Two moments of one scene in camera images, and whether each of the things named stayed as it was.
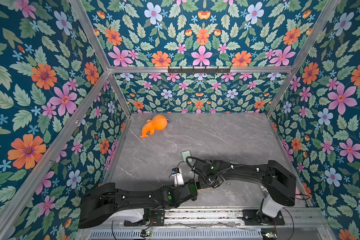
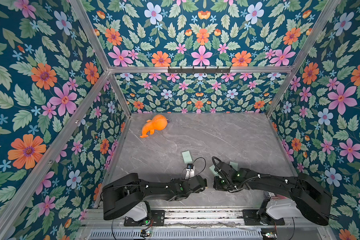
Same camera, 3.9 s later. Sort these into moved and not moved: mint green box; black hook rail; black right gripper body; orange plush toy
Moved: black right gripper body
Not moved: orange plush toy; mint green box; black hook rail
